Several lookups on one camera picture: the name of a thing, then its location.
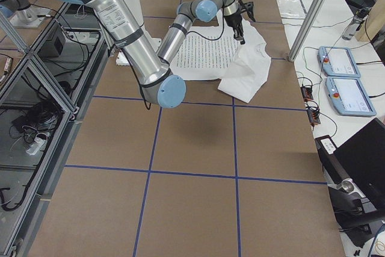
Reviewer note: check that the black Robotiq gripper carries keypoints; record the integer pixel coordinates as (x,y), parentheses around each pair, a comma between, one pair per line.
(233,21)

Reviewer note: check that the white printed long-sleeve shirt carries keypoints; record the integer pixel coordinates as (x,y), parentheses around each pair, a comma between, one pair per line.
(211,52)

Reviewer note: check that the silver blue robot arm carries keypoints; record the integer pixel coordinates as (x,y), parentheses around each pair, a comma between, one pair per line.
(157,83)

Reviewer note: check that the clear plastic sheet black-edged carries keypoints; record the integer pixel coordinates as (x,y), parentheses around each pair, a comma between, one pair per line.
(292,9)

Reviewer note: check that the upper orange black terminal board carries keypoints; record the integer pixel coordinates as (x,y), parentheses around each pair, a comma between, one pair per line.
(306,92)

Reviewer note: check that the orange black terminal board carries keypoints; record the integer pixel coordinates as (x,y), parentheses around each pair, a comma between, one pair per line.
(306,92)
(313,115)

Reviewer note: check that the upper blue teach pendant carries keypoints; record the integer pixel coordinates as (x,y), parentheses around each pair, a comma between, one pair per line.
(338,61)

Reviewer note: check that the blue teach pendant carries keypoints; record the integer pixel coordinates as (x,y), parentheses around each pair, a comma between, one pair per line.
(338,61)
(349,97)

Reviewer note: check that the lower orange black terminal board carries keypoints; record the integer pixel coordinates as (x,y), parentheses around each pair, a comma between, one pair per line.
(313,115)

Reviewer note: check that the clear plastic water bottle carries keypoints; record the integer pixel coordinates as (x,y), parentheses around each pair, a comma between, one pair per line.
(355,23)

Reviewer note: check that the lower blue teach pendant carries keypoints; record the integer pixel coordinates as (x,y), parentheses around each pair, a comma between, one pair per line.
(349,97)

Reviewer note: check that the black computer box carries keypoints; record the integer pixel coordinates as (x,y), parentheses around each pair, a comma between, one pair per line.
(327,155)

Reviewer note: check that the grey controller box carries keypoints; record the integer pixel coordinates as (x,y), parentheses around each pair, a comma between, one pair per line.
(54,44)

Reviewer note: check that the white power strip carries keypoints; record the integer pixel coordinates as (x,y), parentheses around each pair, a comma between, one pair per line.
(36,145)

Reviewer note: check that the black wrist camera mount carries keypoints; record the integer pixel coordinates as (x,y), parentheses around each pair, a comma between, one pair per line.
(248,8)

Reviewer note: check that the aluminium frame post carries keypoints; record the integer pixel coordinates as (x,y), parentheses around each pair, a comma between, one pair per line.
(308,22)

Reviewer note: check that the aluminium frame rail structure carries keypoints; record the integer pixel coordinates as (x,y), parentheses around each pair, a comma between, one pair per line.
(42,96)

